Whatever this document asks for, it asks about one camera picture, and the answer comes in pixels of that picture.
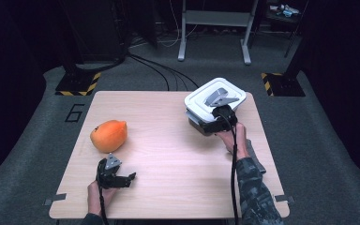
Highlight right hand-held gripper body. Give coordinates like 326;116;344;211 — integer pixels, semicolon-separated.
204;95;241;135

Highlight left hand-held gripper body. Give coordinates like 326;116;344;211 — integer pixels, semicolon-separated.
96;153;124;190

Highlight brown transparent storage box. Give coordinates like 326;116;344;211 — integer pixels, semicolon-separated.
186;110;219;137

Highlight white lid with grey handle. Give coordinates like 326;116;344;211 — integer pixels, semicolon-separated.
184;77;248;124

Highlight orange plush toy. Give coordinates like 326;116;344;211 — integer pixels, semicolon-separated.
89;119;128;154

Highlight person's left hand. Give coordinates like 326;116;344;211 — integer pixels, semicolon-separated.
87;181;119;217

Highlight person's right hand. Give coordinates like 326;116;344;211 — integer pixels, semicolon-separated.
215;122;251;162

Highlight grey tape strip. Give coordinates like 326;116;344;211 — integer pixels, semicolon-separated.
43;192;68;207
275;193;295;204

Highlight black stand base striped edge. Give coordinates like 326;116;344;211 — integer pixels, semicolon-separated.
54;71;102;97
261;72;307;98

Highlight dark shelf with clutter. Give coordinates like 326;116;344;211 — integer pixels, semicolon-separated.
265;2;304;21

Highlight black cabinet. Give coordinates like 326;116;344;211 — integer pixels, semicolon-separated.
59;0;129;64

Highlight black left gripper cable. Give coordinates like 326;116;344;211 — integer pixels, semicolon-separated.
97;182;111;225

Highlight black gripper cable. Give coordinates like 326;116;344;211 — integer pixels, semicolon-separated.
217;107;241;225
97;182;111;225

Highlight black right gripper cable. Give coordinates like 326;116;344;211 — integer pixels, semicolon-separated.
217;107;241;225

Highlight black floor cables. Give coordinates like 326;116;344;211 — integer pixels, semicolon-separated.
127;52;200;92

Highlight white cables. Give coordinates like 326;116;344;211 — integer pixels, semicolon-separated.
156;0;199;49

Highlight white metal stand frame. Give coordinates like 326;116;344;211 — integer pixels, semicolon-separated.
177;0;260;66

